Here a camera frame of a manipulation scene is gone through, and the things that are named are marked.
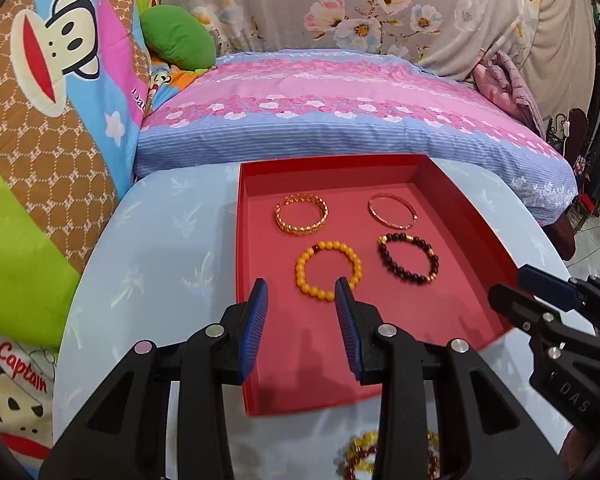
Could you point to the black metal stand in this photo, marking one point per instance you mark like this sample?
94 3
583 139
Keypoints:
572 130

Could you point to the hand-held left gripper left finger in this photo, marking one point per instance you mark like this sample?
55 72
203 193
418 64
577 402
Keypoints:
252 332

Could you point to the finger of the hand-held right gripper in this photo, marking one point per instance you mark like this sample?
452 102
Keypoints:
550 285
517 305

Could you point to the pink blue floral pillow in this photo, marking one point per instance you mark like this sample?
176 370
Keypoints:
355 130

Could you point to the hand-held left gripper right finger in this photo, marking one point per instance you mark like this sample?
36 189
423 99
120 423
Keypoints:
347 332

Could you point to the thin gold bangle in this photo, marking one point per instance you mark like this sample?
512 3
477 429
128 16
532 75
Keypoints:
387 220

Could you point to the light blue palm-print tablecloth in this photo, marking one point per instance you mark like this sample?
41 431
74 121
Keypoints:
170 260

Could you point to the pink cloth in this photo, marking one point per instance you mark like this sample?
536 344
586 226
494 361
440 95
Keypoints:
505 85

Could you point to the beige cloth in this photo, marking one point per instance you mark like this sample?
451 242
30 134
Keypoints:
560 50

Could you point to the green pillow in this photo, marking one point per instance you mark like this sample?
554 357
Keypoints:
180 37

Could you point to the monkey printed blanket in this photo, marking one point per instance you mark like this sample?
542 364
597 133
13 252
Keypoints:
55 160

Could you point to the red cardboard box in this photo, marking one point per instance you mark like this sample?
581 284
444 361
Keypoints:
300 360

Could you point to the grey floral sheet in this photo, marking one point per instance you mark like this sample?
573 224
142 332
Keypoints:
330 5

